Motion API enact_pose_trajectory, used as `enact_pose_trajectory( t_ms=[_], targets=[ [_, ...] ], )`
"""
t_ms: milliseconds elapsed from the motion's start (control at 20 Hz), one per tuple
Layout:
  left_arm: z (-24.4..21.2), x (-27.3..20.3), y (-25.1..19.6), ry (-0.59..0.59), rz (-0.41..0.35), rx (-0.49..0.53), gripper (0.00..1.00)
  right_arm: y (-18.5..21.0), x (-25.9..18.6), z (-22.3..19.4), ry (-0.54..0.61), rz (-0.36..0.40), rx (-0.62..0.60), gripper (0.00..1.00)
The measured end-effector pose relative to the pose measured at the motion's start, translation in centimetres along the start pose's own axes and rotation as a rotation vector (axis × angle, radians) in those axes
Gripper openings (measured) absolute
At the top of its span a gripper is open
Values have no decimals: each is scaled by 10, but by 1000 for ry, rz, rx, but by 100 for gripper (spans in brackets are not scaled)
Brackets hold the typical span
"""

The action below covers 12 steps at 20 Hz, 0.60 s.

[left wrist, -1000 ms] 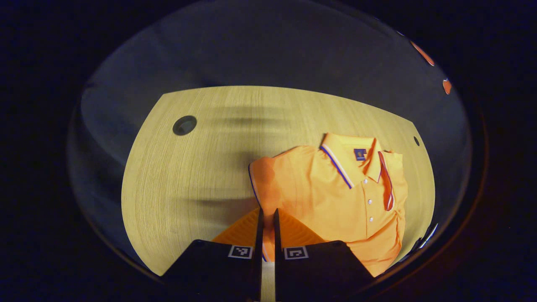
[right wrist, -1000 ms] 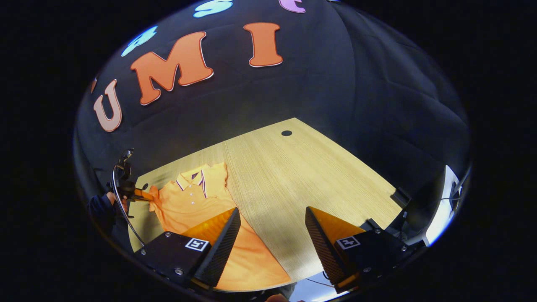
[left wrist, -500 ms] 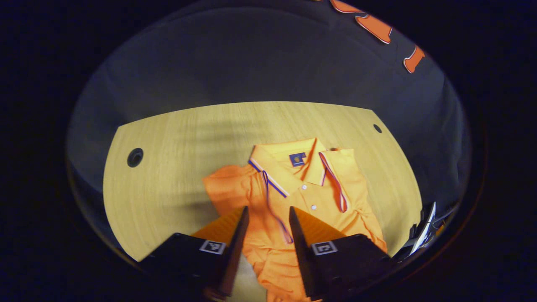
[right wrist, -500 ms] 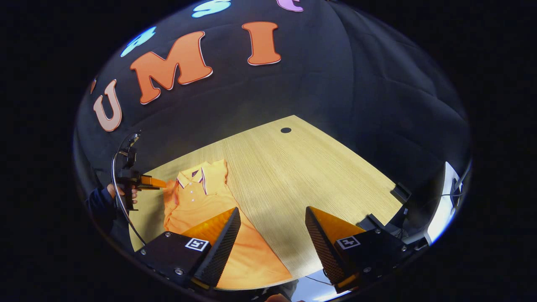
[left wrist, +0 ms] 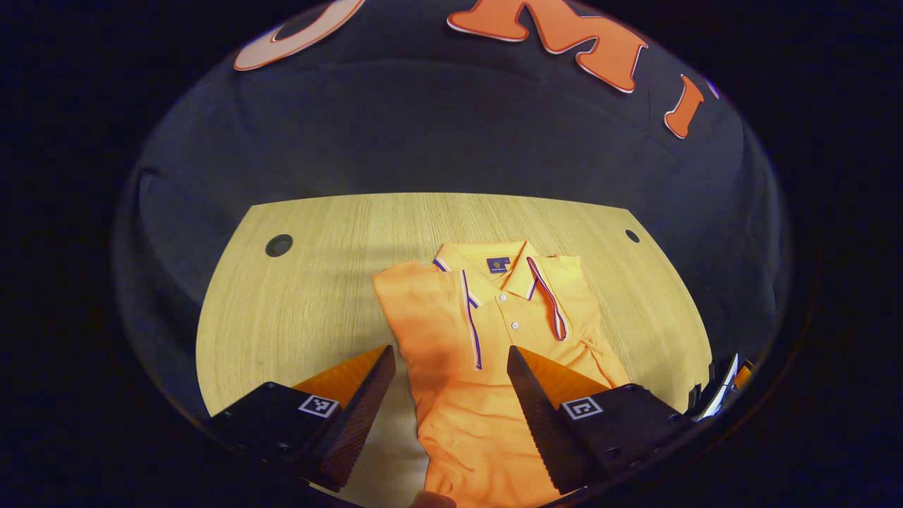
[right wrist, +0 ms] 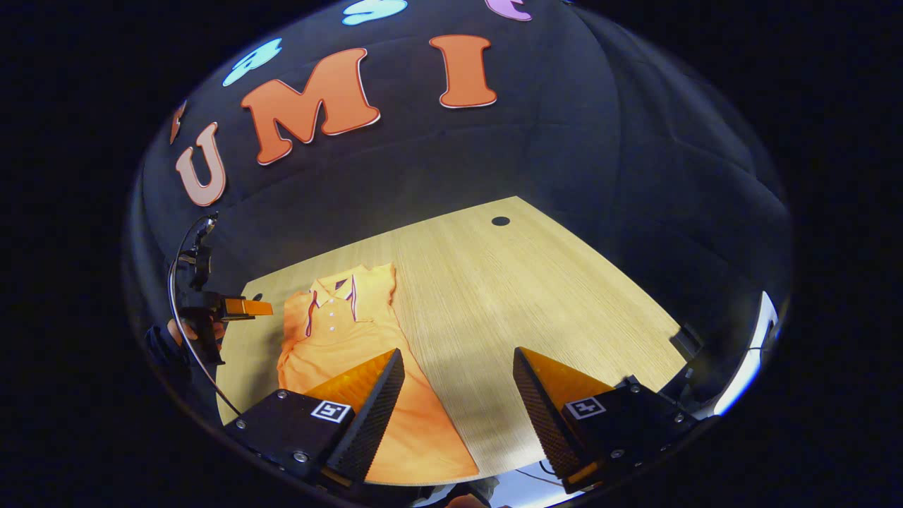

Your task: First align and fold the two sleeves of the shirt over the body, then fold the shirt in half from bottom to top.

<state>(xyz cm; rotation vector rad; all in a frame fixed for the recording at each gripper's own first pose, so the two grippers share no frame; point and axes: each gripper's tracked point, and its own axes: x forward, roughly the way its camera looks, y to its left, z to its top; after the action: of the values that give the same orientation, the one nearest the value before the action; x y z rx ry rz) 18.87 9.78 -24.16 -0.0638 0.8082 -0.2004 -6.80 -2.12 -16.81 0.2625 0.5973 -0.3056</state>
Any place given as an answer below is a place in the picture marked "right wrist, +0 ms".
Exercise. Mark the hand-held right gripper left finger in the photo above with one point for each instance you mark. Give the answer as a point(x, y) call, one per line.
point(370, 416)

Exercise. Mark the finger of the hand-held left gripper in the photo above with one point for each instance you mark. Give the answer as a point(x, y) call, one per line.
point(247, 307)

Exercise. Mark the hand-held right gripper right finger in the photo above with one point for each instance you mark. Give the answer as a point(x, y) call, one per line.
point(543, 423)

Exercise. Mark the orange T-shirt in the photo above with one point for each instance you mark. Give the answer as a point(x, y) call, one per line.
point(338, 331)

